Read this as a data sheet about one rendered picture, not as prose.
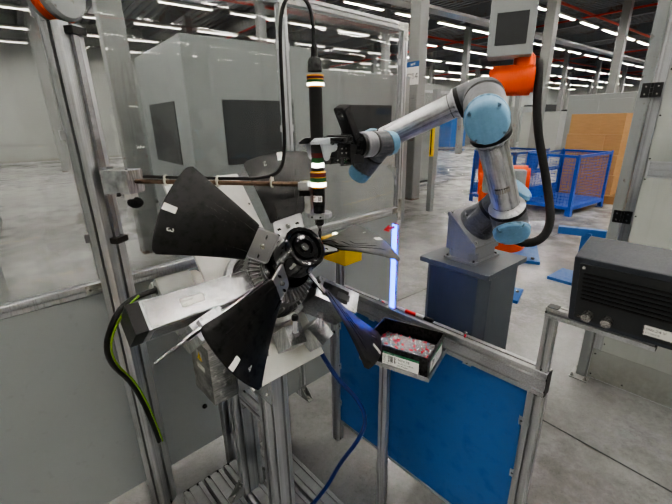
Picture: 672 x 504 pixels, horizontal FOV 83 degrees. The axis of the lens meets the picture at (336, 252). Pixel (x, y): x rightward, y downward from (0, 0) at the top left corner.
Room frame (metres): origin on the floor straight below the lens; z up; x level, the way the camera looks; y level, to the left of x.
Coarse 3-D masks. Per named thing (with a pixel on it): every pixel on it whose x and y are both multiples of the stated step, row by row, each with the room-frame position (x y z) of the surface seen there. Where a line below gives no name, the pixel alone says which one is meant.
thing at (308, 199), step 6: (300, 186) 1.05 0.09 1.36; (306, 186) 1.04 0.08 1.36; (300, 192) 1.04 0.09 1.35; (306, 192) 1.04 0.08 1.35; (306, 198) 1.05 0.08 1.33; (312, 198) 1.06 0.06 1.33; (306, 204) 1.05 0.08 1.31; (312, 204) 1.06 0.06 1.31; (306, 210) 1.05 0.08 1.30; (312, 210) 1.06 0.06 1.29; (312, 216) 1.02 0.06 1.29; (318, 216) 1.02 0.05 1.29; (324, 216) 1.02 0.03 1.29; (330, 216) 1.04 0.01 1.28
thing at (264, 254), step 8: (256, 232) 0.95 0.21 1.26; (264, 232) 0.96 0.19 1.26; (272, 232) 0.97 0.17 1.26; (256, 240) 0.95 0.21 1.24; (264, 240) 0.96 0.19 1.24; (272, 240) 0.97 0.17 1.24; (256, 248) 0.96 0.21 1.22; (264, 248) 0.96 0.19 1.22; (272, 248) 0.97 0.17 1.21; (248, 256) 0.95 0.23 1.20; (256, 256) 0.96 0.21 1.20; (264, 256) 0.96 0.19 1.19
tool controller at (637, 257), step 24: (600, 240) 0.87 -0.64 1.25; (576, 264) 0.83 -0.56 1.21; (600, 264) 0.79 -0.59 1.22; (624, 264) 0.77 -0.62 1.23; (648, 264) 0.75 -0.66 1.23; (576, 288) 0.84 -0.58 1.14; (600, 288) 0.80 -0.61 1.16; (624, 288) 0.76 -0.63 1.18; (648, 288) 0.73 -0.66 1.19; (576, 312) 0.84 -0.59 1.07; (600, 312) 0.80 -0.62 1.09; (624, 312) 0.77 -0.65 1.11; (648, 312) 0.73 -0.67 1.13; (648, 336) 0.74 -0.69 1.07
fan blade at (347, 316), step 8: (328, 296) 0.90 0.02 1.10; (336, 304) 0.91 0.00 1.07; (344, 312) 0.91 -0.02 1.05; (344, 320) 0.87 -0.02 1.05; (352, 320) 0.91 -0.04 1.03; (360, 320) 0.99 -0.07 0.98; (352, 328) 0.87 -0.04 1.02; (360, 328) 0.91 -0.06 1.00; (368, 328) 0.98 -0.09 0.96; (352, 336) 0.84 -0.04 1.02; (360, 336) 0.87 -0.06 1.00; (368, 336) 0.92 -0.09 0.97; (376, 336) 0.97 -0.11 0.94; (360, 344) 0.84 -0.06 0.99; (368, 344) 0.87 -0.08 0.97; (376, 344) 0.92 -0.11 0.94; (360, 352) 0.81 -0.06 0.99; (368, 352) 0.84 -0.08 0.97; (376, 352) 0.88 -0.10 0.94; (368, 360) 0.82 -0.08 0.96; (376, 360) 0.85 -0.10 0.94; (368, 368) 0.80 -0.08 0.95
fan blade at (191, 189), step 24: (192, 168) 0.94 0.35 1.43; (168, 192) 0.90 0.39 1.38; (192, 192) 0.92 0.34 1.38; (216, 192) 0.94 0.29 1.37; (168, 216) 0.88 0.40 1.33; (192, 216) 0.90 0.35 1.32; (216, 216) 0.92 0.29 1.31; (240, 216) 0.94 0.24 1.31; (168, 240) 0.87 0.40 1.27; (192, 240) 0.90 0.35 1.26; (216, 240) 0.92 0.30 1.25; (240, 240) 0.94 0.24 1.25
